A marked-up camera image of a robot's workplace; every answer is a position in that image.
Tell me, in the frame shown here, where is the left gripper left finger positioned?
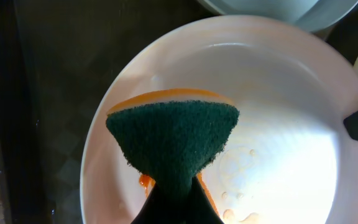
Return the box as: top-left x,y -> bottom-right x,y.
131,184 -> 179,224

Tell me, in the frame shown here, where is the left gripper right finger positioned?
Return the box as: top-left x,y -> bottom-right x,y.
181,177 -> 223,224

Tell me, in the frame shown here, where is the green orange sponge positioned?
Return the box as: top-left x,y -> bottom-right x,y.
106,88 -> 240,201

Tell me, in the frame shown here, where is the pale blue plate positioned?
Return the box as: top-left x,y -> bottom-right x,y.
199,0 -> 358,32

